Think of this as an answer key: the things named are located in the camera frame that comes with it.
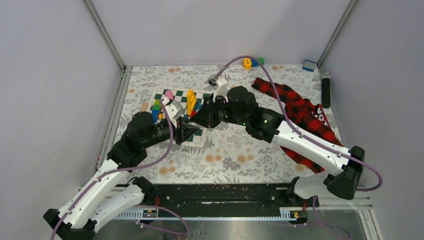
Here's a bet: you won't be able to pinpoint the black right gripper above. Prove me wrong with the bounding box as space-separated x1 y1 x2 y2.
190 93 248 129

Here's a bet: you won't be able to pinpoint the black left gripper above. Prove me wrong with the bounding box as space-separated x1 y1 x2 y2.
143 116 201 149

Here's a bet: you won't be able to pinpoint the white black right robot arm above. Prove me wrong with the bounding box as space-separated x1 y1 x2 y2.
190 86 365 206

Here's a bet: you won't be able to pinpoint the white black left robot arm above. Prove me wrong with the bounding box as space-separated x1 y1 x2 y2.
43 110 199 240

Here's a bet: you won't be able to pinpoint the yellow toy block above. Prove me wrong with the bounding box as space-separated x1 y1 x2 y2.
186 89 197 117

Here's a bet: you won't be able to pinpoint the stacked colourful toy bricks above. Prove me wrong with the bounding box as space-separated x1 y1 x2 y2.
150 99 162 123

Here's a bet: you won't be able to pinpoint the pink cylindrical toy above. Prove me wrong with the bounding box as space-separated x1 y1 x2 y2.
164 90 174 101

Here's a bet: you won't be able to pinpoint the floral patterned table mat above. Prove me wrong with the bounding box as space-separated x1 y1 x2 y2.
110 64 342 185

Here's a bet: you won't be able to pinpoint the wooden block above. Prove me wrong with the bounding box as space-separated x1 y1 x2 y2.
139 102 149 113

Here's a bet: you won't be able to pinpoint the yellow blue green toy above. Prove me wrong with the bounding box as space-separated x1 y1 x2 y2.
242 57 265 70

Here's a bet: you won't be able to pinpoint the red black plaid sleeve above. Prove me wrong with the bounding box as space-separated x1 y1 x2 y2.
251 77 344 175

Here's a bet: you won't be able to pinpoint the blue white toy brick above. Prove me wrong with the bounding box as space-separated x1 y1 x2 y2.
302 59 317 72

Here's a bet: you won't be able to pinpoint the black power strip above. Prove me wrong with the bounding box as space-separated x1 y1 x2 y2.
321 72 331 109

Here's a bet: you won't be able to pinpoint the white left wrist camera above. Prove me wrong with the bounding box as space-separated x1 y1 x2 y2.
162 97 185 126

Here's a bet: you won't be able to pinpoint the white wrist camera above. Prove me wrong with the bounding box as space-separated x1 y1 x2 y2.
208 76 229 102
162 97 185 126

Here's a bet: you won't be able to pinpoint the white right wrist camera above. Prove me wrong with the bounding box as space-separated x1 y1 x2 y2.
208 76 229 102

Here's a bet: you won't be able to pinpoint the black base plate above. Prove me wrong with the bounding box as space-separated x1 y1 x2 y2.
141 183 313 218

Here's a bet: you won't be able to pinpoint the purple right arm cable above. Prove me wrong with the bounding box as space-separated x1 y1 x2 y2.
208 55 384 192

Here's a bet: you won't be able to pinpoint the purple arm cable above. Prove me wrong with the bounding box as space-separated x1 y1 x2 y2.
208 55 384 192
49 98 175 240

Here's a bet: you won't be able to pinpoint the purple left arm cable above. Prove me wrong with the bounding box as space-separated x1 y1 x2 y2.
49 98 175 240

